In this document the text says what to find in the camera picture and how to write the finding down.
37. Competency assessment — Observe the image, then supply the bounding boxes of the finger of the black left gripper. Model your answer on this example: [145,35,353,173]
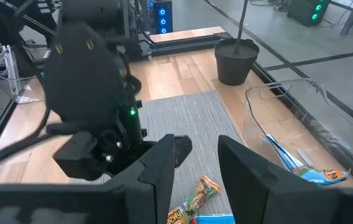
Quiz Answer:
[174,134,194,169]

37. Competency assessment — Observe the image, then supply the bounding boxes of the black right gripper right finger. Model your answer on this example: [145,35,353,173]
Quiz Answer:
[217,134,353,224]

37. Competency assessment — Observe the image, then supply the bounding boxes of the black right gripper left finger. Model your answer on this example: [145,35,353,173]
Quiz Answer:
[0,133,177,224]

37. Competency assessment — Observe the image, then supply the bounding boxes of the green Chewy granola bar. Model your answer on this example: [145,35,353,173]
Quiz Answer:
[166,175,222,224]

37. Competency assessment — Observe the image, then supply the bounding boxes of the blue red-ended granola bar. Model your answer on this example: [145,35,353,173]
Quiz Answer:
[191,213,236,224]

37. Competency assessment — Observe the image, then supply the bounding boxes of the blue orange Chewy granola bar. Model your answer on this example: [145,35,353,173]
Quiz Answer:
[291,166,351,187]

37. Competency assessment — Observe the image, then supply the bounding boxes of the grey woven placemat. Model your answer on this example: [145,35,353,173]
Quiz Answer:
[69,90,242,224]

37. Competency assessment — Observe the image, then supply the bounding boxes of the clear plastic bin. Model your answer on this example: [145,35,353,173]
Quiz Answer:
[242,77,353,189]

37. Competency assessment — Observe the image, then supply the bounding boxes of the green plant in black pot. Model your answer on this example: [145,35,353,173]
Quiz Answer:
[213,0,261,87]

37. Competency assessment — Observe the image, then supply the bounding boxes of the black computer blue lights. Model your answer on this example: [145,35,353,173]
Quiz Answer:
[151,0,173,34]

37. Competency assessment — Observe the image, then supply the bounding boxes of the black computer green lights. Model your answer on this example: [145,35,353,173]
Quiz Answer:
[287,0,331,27]

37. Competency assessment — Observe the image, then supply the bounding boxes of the black aluminium table frame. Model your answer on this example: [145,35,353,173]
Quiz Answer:
[0,30,353,189]

